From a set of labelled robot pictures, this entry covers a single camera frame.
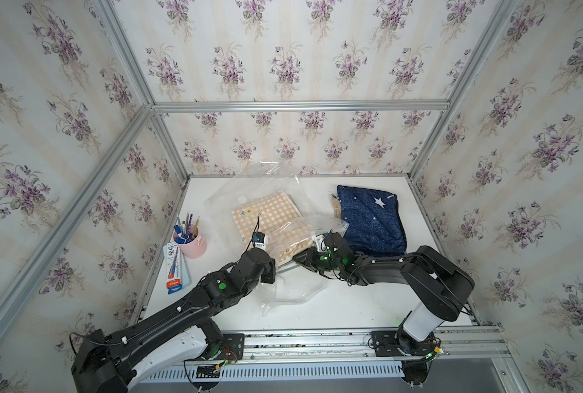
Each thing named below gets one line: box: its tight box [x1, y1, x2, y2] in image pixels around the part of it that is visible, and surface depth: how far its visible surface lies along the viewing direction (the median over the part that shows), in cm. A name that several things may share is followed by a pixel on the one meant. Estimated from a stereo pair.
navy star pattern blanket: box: [337, 185, 407, 258], surface depth 95 cm
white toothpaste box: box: [166, 242, 183, 295], surface depth 88 cm
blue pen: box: [173, 224, 190, 240], surface depth 89 cm
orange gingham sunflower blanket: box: [231, 190, 314, 267], surface depth 101 cm
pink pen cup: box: [173, 224, 208, 260], surface depth 91 cm
